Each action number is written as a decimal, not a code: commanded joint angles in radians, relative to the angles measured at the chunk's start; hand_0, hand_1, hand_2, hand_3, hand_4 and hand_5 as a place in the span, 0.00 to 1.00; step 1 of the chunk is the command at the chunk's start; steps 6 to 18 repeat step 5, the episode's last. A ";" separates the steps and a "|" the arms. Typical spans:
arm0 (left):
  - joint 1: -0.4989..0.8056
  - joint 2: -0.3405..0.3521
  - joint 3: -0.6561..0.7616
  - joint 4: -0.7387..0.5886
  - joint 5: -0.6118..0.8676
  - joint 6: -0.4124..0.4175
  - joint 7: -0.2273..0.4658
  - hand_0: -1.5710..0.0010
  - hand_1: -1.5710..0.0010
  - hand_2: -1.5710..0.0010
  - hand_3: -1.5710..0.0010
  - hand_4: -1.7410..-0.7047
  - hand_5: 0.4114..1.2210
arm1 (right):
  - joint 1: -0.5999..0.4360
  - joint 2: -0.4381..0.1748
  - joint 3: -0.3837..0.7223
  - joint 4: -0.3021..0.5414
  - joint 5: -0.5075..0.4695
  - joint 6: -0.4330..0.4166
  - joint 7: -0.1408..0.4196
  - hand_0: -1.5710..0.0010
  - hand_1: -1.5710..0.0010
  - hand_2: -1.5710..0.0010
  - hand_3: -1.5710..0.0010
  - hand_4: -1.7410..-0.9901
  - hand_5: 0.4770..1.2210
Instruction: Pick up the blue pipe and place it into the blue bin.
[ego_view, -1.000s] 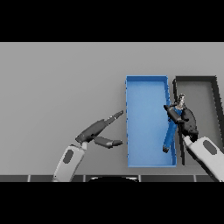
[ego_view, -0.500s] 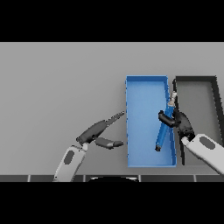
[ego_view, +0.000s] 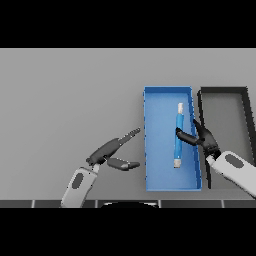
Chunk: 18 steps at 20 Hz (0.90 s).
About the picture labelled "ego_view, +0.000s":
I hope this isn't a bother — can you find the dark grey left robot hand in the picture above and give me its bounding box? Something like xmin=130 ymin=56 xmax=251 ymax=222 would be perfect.
xmin=85 ymin=126 xmax=142 ymax=172

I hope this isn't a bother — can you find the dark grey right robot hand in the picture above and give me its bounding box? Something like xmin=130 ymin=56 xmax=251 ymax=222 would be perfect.
xmin=175 ymin=118 xmax=222 ymax=160

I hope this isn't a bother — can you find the blue pipe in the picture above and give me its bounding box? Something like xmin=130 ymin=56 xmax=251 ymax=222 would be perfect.
xmin=172 ymin=102 xmax=185 ymax=169

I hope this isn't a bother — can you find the dark grey bin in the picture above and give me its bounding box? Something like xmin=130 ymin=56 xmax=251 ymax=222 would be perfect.
xmin=196 ymin=86 xmax=256 ymax=190

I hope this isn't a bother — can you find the blue bin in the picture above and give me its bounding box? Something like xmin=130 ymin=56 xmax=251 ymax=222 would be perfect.
xmin=143 ymin=86 xmax=203 ymax=192

